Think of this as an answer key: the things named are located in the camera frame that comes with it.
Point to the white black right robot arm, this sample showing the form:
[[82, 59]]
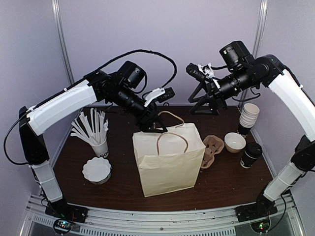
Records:
[[246, 72]]

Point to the black plastic cup lid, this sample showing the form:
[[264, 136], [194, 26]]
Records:
[[253, 149]]

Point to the cream paper bag with handles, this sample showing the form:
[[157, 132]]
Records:
[[168, 161]]

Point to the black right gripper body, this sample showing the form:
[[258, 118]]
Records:
[[218, 99]]

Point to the stack of paper cups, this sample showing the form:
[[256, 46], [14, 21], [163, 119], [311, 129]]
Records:
[[248, 117]]

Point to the right aluminium frame post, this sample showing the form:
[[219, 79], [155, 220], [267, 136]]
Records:
[[261, 23]]

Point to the bundle of white wrapped straws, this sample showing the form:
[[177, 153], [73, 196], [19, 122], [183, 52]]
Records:
[[91, 128]]

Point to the white round ceramic bowl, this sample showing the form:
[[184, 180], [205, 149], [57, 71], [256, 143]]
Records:
[[234, 142]]

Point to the aluminium frame post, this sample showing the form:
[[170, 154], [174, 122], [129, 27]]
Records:
[[62, 42], [261, 23]]

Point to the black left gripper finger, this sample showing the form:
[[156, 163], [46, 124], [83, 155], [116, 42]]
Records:
[[159, 126], [148, 127]]

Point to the aluminium front rail base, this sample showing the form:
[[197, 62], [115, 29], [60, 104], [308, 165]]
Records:
[[221, 221]]

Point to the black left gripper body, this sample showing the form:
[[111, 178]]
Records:
[[141, 119]]

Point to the brown pulp cup carrier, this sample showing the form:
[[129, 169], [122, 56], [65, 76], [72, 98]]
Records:
[[214, 145]]

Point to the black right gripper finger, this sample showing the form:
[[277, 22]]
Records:
[[202, 99], [205, 106]]

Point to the single black paper cup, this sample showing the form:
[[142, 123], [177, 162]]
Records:
[[247, 159]]

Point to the paper cup holding straws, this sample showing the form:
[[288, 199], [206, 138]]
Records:
[[101, 150]]

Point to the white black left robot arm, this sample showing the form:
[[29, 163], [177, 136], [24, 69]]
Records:
[[116, 87]]

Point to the left aluminium frame post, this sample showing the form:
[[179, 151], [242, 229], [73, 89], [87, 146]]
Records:
[[62, 42]]

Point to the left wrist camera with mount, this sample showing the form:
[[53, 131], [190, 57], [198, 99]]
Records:
[[159, 95]]

